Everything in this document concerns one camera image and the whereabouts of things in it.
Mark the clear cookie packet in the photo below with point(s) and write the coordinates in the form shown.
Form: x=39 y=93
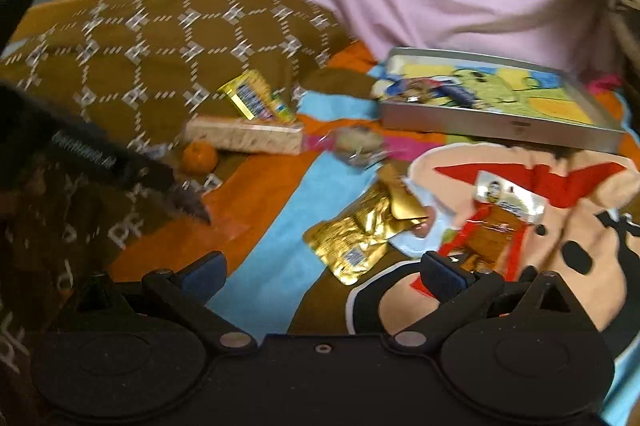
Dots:
x=357 y=143

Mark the brown patterned pillow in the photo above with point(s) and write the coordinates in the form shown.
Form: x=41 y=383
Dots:
x=165 y=55

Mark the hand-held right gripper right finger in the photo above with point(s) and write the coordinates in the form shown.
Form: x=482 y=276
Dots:
x=442 y=276

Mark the orange mandarin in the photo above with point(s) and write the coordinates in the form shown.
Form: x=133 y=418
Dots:
x=199 y=156

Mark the gold snack packet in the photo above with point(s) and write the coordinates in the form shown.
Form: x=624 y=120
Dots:
x=350 y=236

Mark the rice cracker bar packet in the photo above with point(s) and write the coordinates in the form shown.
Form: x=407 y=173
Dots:
x=250 y=135

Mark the yellow snack packet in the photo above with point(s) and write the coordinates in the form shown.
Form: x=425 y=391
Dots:
x=255 y=98

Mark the printed blanket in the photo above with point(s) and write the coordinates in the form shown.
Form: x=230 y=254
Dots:
x=280 y=206

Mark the black blurred object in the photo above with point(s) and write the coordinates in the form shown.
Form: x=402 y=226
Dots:
x=17 y=0

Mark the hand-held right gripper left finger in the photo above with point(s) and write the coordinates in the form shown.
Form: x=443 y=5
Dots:
x=206 y=273

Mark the silver metal tray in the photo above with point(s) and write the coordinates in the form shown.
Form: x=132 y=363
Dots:
x=500 y=125

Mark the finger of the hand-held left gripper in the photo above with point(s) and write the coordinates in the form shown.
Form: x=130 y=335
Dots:
x=170 y=191

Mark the red snack packet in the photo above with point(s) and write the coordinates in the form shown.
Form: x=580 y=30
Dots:
x=487 y=231

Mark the magenta cloth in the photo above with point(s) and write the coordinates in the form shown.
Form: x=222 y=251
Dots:
x=600 y=83

